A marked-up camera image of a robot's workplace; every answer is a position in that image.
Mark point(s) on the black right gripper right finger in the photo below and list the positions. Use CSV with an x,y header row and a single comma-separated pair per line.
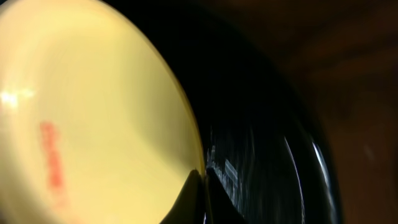
x,y
219,208

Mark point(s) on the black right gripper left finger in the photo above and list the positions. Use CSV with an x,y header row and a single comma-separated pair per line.
x,y
189,207

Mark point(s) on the yellow plate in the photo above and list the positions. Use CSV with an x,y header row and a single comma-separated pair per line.
x,y
95,128

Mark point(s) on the round black tray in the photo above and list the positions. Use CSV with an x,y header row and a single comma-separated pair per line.
x,y
265,148

